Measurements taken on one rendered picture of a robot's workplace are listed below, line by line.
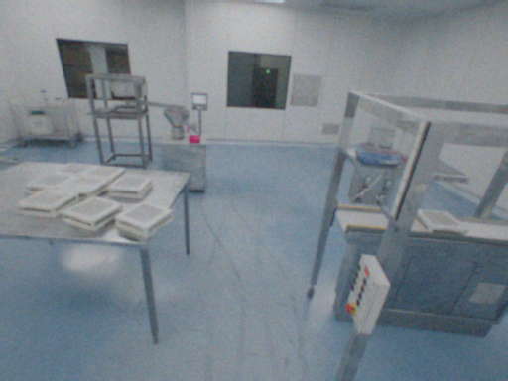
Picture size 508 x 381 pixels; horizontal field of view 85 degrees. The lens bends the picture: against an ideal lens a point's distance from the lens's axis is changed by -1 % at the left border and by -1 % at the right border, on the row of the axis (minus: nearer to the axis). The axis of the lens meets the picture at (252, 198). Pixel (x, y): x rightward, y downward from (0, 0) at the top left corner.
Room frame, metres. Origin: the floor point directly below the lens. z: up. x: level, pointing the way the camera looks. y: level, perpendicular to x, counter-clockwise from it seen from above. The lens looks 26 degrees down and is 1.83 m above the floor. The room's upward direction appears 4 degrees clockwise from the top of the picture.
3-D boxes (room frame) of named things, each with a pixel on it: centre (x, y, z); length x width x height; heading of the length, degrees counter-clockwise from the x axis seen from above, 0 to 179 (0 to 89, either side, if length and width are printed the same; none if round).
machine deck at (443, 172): (1.69, -0.91, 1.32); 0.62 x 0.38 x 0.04; 88
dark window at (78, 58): (6.16, 3.39, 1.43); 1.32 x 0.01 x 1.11; 100
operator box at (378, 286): (0.84, -0.48, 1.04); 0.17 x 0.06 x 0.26; 178
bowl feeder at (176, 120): (4.01, 1.09, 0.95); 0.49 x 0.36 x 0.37; 100
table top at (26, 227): (1.79, 1.32, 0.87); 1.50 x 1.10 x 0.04; 91
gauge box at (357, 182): (1.56, -0.71, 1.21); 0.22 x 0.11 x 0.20; 88
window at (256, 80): (6.72, 0.07, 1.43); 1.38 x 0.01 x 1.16; 100
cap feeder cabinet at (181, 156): (3.97, 1.03, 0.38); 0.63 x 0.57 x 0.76; 100
